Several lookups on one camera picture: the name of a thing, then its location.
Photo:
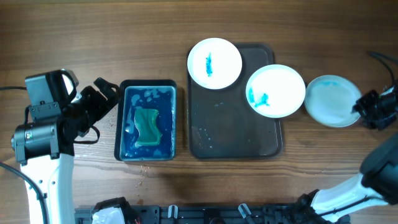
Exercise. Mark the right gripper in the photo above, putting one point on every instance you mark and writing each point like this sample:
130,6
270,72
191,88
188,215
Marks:
361,107

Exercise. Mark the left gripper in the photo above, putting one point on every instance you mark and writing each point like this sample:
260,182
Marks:
91,94

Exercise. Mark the green sponge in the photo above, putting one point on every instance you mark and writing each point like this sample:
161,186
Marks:
145,123

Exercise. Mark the pale blue plate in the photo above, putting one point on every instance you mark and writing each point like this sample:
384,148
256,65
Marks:
329,100

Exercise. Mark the large white plate blue smear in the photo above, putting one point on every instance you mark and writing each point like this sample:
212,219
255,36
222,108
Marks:
275,91

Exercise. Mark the white plate blue streak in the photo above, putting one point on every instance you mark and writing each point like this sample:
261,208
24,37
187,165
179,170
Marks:
214,63

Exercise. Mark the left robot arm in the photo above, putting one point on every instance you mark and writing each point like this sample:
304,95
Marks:
45,147

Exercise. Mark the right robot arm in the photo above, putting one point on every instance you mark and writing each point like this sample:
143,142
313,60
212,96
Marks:
376,182

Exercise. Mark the dark brown serving tray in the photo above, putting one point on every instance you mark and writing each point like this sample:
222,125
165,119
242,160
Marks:
221,123

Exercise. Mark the black tub of blue water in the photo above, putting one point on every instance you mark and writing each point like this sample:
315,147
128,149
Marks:
149,94

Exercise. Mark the black mounting rail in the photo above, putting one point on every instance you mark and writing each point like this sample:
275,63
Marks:
266,214

